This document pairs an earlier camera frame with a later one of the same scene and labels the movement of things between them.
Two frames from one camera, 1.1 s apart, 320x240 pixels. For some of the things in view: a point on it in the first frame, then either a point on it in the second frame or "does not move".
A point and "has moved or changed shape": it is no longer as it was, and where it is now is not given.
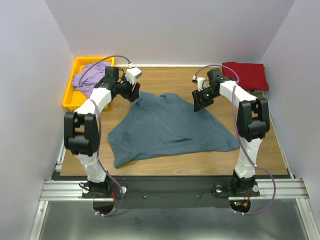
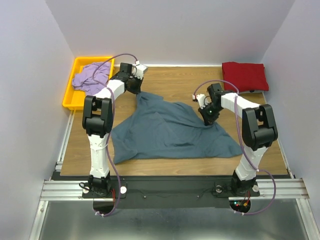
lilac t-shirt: [90, 75] does not move
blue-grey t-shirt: [165, 123] has moved or changed shape
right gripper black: [200, 99] -> [208, 119]
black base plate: [172, 191] does not move
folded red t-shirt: [251, 76] does not move
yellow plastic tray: [74, 98] does not move
